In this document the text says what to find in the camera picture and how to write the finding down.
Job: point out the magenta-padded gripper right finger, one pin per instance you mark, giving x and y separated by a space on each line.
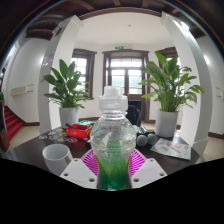
150 171

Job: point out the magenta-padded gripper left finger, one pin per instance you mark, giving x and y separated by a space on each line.
76 171

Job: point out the clear bottle with green drink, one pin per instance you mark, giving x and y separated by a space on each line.
113 140

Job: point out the white cup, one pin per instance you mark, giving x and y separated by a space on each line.
56 158

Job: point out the white printed brochure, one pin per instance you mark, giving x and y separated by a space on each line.
171 149

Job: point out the red box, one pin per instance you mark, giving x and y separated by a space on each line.
78 131

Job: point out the black chair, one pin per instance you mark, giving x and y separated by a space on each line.
133 116

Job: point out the red carpeted staircase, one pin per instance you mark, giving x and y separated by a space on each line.
12 123

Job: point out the small-leafed plant in white pot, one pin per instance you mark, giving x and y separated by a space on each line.
66 86

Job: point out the large plant in white pot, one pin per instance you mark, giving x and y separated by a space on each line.
170 86

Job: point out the dark wood glazed door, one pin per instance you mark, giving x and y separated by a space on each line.
126 76

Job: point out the dark wood framed window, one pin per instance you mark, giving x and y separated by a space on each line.
83 66
168 53

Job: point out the green exit sign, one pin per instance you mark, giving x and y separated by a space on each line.
119 47

